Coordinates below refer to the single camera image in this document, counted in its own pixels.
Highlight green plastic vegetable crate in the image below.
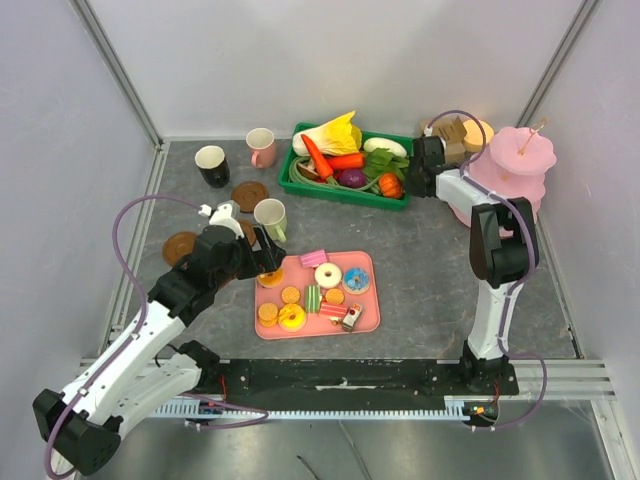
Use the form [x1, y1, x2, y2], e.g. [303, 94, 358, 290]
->
[278, 122, 413, 211]

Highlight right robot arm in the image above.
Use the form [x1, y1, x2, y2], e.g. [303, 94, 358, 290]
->
[404, 135, 539, 395]

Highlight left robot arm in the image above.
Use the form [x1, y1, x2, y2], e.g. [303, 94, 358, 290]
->
[32, 225, 286, 476]

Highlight brown wooden coaster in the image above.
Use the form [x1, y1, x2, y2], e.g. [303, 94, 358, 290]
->
[238, 219, 257, 247]

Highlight orange glazed donut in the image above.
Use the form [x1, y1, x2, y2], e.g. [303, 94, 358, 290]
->
[256, 268, 284, 288]

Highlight light green mug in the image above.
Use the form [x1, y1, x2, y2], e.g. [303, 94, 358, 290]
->
[253, 198, 287, 243]

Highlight brown cardboard box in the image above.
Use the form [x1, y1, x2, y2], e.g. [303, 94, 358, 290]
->
[420, 116, 467, 164]

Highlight brown coaster left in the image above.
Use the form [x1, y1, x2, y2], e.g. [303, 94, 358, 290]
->
[162, 231, 197, 267]

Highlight round biscuit centre left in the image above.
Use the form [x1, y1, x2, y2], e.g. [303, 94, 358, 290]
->
[281, 286, 301, 304]

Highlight round biscuit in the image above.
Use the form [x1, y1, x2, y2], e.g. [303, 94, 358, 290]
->
[258, 302, 279, 328]
[281, 286, 301, 304]
[324, 288, 345, 305]

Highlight pink layered cake slice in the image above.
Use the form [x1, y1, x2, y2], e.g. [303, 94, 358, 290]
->
[299, 249, 328, 268]

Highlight brown coaster upper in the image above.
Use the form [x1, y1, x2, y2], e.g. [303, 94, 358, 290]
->
[231, 181, 269, 214]

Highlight round yellow container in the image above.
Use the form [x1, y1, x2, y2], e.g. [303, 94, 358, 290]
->
[462, 119, 494, 153]

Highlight green leafy toy vegetable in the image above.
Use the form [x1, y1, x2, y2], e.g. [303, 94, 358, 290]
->
[362, 148, 409, 181]

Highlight small orange toy pumpkin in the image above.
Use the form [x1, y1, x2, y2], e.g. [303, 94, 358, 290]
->
[378, 172, 404, 199]

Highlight white toy radish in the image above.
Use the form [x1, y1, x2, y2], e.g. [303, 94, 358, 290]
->
[363, 137, 407, 157]

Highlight round biscuit bottom left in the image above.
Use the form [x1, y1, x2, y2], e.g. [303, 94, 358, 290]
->
[258, 302, 279, 328]

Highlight green layered cake slice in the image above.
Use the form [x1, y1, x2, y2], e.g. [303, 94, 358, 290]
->
[304, 284, 322, 314]

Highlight pink serving tray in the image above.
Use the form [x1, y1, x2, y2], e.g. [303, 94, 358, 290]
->
[254, 251, 381, 340]

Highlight white glazed donut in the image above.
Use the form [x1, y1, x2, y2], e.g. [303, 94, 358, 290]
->
[314, 262, 343, 289]

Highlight yellow drizzled donut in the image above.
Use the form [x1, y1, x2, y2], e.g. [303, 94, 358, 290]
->
[278, 303, 306, 332]

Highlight green toy long beans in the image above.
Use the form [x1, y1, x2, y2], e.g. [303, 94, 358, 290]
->
[288, 157, 381, 195]

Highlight orange toy carrot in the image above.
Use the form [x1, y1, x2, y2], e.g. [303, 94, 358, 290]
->
[327, 152, 366, 170]
[301, 134, 334, 180]

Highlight round biscuit centre right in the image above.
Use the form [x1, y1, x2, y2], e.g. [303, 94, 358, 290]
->
[324, 288, 345, 305]

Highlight brown toy mushroom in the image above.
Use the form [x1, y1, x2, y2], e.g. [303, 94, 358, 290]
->
[297, 164, 318, 180]

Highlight purple toy cabbage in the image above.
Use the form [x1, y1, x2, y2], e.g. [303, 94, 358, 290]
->
[337, 168, 368, 189]

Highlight red layered cake slice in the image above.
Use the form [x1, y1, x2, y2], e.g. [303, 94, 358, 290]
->
[319, 302, 348, 320]

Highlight pink three-tier cake stand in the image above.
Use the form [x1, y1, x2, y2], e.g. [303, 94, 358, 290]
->
[465, 127, 557, 222]

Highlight yellow napa cabbage toy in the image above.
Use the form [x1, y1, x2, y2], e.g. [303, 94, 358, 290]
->
[292, 110, 363, 156]

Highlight blue flowered donut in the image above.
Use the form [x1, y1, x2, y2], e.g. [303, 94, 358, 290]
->
[342, 267, 371, 295]

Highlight black mug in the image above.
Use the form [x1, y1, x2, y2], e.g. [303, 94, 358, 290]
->
[194, 145, 230, 188]

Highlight pink mug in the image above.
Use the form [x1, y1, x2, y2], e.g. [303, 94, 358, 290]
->
[245, 127, 276, 169]

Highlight chocolate cream cake slice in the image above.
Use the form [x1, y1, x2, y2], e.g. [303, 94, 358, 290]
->
[341, 303, 363, 332]

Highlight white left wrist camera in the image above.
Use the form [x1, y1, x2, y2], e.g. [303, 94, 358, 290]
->
[198, 200, 245, 238]

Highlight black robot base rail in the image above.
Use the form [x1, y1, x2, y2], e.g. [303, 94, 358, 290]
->
[180, 342, 519, 399]

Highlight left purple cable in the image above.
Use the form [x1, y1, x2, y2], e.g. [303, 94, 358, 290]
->
[42, 194, 271, 476]

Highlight white slotted cable duct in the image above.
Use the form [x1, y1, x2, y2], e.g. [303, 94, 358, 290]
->
[150, 397, 497, 421]

